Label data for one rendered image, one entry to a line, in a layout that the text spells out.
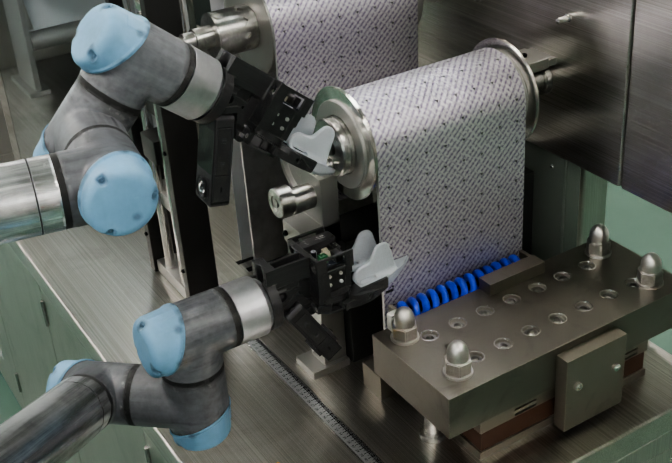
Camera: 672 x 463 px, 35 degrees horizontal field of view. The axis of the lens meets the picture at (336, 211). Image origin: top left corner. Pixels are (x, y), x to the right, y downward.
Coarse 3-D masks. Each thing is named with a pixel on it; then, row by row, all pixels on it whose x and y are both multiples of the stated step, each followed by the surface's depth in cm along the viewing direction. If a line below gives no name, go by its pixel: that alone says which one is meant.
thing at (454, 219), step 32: (480, 160) 138; (512, 160) 141; (384, 192) 131; (416, 192) 134; (448, 192) 137; (480, 192) 140; (512, 192) 143; (384, 224) 133; (416, 224) 136; (448, 224) 139; (480, 224) 142; (512, 224) 146; (416, 256) 138; (448, 256) 141; (480, 256) 145; (416, 288) 140
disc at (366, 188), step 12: (324, 96) 132; (336, 96) 130; (348, 96) 127; (312, 108) 136; (348, 108) 128; (360, 108) 127; (360, 120) 126; (372, 144) 126; (372, 156) 127; (372, 168) 128; (372, 180) 128; (348, 192) 135; (360, 192) 132
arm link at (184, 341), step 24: (216, 288) 124; (168, 312) 120; (192, 312) 120; (216, 312) 121; (144, 336) 118; (168, 336) 118; (192, 336) 119; (216, 336) 121; (240, 336) 123; (144, 360) 121; (168, 360) 119; (192, 360) 120; (216, 360) 123
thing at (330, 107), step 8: (328, 104) 131; (336, 104) 129; (320, 112) 134; (328, 112) 132; (336, 112) 130; (344, 112) 128; (344, 120) 129; (352, 120) 127; (352, 128) 128; (352, 136) 128; (360, 136) 127; (360, 144) 127; (360, 152) 128; (360, 160) 129; (360, 168) 129; (344, 176) 134; (352, 176) 132; (360, 176) 130; (344, 184) 134; (352, 184) 132; (360, 184) 131
